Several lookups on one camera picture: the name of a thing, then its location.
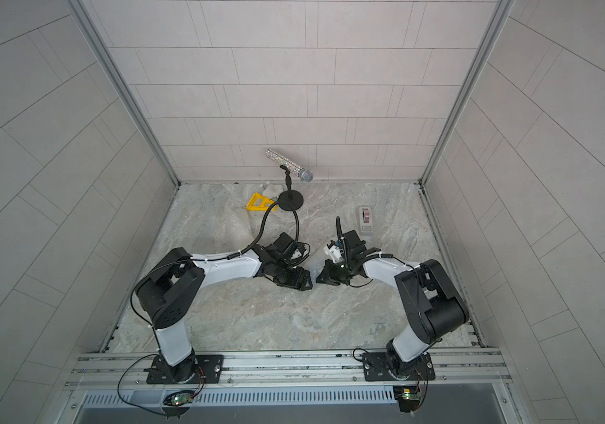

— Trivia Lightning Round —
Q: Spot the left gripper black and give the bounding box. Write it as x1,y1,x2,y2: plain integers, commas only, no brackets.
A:
271,258,317,289

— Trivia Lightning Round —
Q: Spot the clear bubble wrap sheet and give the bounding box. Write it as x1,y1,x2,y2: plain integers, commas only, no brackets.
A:
218,208,259,256

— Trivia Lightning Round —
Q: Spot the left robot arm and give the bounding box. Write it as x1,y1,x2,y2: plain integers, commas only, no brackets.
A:
134,233,312,367

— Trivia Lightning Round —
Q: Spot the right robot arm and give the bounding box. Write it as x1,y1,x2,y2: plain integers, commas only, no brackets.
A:
317,231,470,379

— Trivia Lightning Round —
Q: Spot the yellow triangle ruler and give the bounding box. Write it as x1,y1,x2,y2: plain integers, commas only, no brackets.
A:
244,193,275,212

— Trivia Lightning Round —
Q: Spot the black microphone stand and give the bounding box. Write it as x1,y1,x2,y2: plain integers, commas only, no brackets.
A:
278,165,304,211

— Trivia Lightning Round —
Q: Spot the white crumpled object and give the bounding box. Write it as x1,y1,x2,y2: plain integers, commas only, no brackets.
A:
261,184,284,199

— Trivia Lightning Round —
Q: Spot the glitter microphone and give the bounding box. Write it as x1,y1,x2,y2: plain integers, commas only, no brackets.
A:
265,148,314,183

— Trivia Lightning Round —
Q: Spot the right circuit board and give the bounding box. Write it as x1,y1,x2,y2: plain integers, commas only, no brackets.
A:
393,386,424,413

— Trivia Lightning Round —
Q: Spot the circuit board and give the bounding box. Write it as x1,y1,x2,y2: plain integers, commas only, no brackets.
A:
393,386,424,413
163,390,195,407

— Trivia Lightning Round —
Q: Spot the left circuit board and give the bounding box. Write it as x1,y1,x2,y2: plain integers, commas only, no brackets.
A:
163,390,195,407

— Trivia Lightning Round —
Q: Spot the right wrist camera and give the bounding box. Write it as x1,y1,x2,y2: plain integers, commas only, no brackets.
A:
324,240,344,263

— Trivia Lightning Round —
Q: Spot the left black cable hose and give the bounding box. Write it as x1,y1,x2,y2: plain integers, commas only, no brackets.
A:
227,200,301,261

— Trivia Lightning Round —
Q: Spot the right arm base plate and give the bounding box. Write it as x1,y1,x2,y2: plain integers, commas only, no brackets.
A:
354,351,436,382

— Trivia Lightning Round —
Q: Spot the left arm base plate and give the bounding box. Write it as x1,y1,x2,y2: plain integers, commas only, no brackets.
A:
145,353,225,384

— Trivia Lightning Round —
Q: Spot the aluminium mounting rail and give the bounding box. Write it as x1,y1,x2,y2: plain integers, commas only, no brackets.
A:
64,347,512,390

